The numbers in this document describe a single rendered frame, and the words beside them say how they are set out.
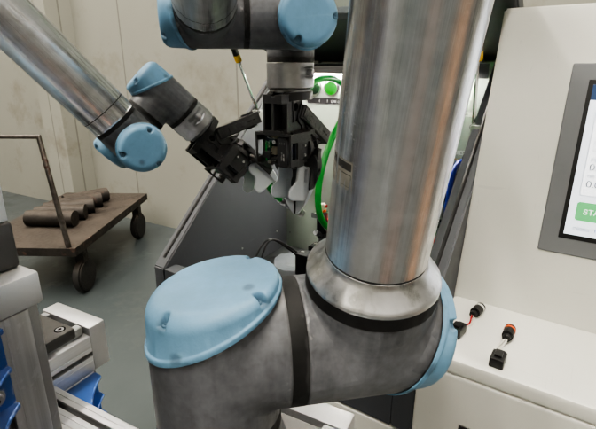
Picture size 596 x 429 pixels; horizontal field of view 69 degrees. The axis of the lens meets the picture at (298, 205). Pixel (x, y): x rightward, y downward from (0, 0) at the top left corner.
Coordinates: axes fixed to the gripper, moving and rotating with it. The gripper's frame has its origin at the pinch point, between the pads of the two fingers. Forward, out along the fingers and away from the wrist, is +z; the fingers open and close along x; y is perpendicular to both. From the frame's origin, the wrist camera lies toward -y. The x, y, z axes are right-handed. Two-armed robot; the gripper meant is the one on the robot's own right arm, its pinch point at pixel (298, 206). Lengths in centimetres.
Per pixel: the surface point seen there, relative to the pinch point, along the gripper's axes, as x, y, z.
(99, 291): -215, -82, 121
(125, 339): -154, -58, 120
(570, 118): 38, -34, -15
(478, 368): 32.8, -3.2, 22.5
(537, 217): 35.5, -29.5, 3.9
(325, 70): -27, -54, -23
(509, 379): 37.4, -3.1, 22.6
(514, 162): 29.9, -31.8, -5.7
